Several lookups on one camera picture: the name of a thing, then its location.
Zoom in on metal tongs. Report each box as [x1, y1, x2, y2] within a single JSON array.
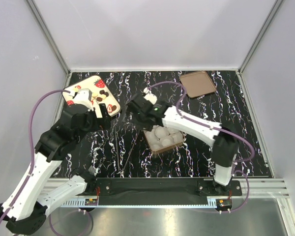
[[114, 125, 140, 177]]

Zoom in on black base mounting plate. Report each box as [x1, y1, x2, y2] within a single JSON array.
[[83, 177, 242, 207]]

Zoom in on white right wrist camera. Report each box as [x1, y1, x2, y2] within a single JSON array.
[[143, 88, 157, 105]]

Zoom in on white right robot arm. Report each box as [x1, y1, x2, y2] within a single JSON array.
[[124, 93, 239, 195]]

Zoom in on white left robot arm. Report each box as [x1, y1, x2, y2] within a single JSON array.
[[0, 103, 111, 235]]

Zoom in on rose gold box lid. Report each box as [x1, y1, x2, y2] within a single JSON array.
[[180, 71, 216, 98]]

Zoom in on strawberry pattern tray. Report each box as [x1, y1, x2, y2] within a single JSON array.
[[62, 75, 121, 117]]

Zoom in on dark chocolate pair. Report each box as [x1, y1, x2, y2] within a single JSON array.
[[99, 90, 109, 96]]

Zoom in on rose gold chocolate box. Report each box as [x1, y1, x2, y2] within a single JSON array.
[[144, 125, 184, 155]]

